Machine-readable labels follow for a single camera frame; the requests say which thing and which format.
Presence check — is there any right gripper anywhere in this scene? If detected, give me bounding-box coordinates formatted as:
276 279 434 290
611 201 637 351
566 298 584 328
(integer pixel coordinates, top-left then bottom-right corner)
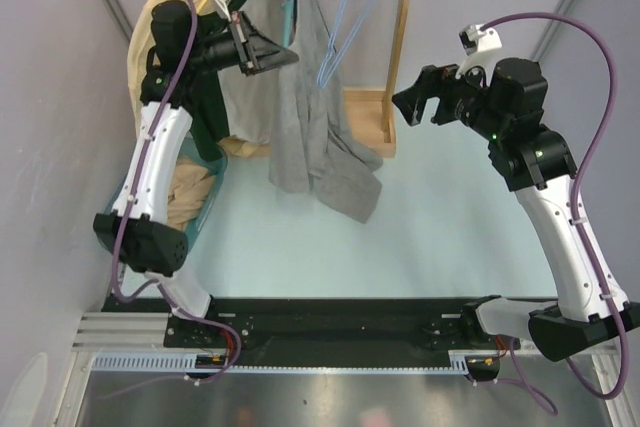
392 55 508 142

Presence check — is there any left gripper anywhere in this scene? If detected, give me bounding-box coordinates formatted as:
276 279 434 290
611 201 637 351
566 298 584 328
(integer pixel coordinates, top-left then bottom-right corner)
185 11 297 76

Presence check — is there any grey t-shirt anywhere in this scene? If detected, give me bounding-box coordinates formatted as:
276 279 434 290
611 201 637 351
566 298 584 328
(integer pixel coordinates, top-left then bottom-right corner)
269 0 383 223

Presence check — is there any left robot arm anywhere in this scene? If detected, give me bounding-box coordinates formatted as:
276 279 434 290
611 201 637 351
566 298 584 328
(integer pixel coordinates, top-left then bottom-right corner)
93 0 299 347

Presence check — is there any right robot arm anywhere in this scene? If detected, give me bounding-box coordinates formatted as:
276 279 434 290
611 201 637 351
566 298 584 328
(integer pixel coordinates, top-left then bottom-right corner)
392 58 639 362

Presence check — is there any green and white raglan shirt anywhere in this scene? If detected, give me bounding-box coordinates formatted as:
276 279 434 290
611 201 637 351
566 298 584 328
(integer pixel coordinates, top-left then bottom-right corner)
217 0 285 144

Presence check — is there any cream yellow t-shirt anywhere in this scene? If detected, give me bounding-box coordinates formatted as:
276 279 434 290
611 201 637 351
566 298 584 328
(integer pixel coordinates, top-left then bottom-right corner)
127 0 266 157

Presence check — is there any beige t-shirt in basket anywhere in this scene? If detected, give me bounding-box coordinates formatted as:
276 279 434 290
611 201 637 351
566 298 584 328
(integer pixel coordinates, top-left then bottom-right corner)
167 156 217 231

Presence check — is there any wooden clothes rack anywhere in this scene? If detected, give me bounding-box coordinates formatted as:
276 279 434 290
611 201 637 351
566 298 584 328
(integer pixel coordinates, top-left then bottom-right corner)
133 0 420 160

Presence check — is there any teal plastic basket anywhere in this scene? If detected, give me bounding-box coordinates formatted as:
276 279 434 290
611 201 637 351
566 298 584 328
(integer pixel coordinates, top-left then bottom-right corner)
93 137 227 272

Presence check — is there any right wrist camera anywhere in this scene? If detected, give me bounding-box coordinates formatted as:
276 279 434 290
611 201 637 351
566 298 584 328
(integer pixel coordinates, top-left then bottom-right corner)
456 24 502 78

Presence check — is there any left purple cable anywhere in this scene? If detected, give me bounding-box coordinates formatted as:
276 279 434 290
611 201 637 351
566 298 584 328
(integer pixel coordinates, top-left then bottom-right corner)
108 0 211 302

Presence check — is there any lavender wire hanger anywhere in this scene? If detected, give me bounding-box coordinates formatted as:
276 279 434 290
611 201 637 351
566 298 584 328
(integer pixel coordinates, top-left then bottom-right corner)
316 0 377 89

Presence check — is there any blue wire hanger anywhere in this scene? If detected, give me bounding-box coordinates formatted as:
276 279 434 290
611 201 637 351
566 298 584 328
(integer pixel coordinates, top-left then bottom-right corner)
317 0 350 88

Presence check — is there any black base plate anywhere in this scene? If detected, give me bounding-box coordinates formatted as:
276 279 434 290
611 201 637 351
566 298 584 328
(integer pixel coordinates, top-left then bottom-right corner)
102 296 522 382

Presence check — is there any right white cable duct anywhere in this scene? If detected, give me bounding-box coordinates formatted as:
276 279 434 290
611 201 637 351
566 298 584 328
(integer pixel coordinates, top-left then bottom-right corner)
448 351 469 376

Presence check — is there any white cable duct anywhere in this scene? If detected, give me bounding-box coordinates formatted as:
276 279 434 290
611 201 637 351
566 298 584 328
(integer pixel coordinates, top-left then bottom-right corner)
448 351 469 376
92 352 228 374

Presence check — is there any left white cable duct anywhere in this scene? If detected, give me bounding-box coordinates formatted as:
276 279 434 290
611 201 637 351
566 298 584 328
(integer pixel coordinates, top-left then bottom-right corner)
92 352 228 374

